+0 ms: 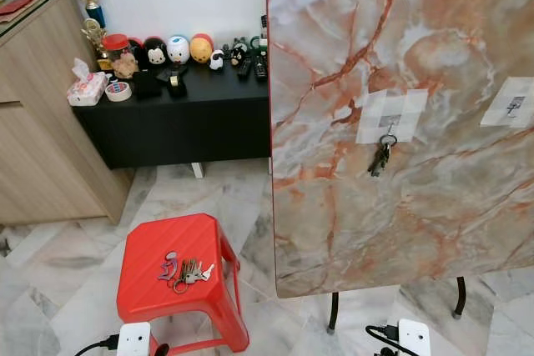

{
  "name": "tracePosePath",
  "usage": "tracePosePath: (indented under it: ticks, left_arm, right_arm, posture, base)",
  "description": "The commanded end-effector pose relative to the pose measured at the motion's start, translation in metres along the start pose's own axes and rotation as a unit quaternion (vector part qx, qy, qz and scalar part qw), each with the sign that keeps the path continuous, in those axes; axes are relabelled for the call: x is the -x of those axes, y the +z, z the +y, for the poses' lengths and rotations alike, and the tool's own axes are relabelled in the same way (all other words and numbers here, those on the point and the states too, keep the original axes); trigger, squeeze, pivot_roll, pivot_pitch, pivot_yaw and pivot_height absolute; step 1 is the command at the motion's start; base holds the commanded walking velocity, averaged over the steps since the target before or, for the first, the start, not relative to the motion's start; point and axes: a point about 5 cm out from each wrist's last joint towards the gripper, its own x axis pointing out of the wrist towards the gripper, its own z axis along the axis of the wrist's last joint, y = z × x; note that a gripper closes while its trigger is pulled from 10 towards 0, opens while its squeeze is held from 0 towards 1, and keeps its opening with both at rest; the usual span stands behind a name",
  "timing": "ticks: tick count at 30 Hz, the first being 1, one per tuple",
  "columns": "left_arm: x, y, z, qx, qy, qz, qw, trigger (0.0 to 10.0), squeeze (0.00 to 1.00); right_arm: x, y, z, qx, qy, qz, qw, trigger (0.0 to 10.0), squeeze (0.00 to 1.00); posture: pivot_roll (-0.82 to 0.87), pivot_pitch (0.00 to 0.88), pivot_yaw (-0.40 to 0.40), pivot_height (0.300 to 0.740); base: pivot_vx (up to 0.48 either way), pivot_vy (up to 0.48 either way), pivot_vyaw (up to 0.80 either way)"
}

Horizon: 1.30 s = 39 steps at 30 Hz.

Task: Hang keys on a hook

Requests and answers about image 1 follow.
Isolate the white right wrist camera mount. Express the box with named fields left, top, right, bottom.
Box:
left=398, top=318, right=431, bottom=356

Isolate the marble pattern folding table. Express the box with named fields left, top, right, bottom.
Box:
left=267, top=0, right=534, bottom=333

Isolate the black tape dispenser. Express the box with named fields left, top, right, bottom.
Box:
left=162, top=67, right=189, bottom=95

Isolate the small gold trophy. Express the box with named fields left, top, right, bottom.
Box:
left=81, top=18, right=110, bottom=71

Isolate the pink tissue box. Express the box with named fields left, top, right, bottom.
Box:
left=67, top=58, right=108, bottom=107

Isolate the flat red item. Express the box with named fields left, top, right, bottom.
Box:
left=0, top=0, right=38, bottom=18

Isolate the white round figure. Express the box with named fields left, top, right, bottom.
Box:
left=167, top=35, right=191, bottom=64

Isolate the small black box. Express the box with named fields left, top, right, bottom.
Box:
left=133, top=68, right=164, bottom=99

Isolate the black remote control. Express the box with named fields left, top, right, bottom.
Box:
left=237, top=56, right=254, bottom=80
left=254, top=51, right=269, bottom=81

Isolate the key bunch with pink tag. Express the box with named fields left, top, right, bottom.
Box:
left=159, top=252, right=215, bottom=293

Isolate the orange round figure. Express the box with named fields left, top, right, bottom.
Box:
left=189, top=33, right=214, bottom=63

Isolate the black round mouse figure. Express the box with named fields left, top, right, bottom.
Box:
left=142, top=37, right=169, bottom=70

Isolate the clear adhesive metal hook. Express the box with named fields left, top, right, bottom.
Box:
left=481, top=78, right=534, bottom=128
left=356, top=88, right=429, bottom=145

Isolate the small black figure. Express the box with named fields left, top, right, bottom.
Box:
left=229, top=38, right=251, bottom=66

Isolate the black right camera cable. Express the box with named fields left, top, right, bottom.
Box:
left=365, top=325, right=411, bottom=356

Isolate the clear jar with red lid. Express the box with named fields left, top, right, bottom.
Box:
left=100, top=33, right=139, bottom=80

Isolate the white tape roll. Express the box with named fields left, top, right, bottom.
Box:
left=105, top=81, right=134, bottom=103

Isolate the light wooden cabinet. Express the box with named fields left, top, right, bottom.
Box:
left=0, top=0, right=134, bottom=225

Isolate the red plastic stool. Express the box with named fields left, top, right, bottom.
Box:
left=117, top=213, right=249, bottom=355

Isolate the black low console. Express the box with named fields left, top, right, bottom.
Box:
left=73, top=63, right=273, bottom=170

